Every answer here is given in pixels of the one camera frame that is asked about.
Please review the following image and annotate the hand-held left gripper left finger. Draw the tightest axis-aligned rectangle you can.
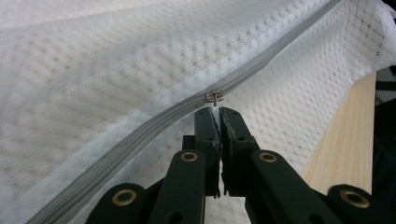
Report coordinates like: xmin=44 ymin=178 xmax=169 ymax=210
xmin=182 ymin=106 xmax=222 ymax=198

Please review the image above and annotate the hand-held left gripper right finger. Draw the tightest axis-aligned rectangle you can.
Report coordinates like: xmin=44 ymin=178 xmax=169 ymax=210
xmin=219 ymin=106 xmax=260 ymax=198

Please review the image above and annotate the white mesh laundry bag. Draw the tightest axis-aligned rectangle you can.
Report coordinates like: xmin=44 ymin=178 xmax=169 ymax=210
xmin=0 ymin=0 xmax=396 ymax=224

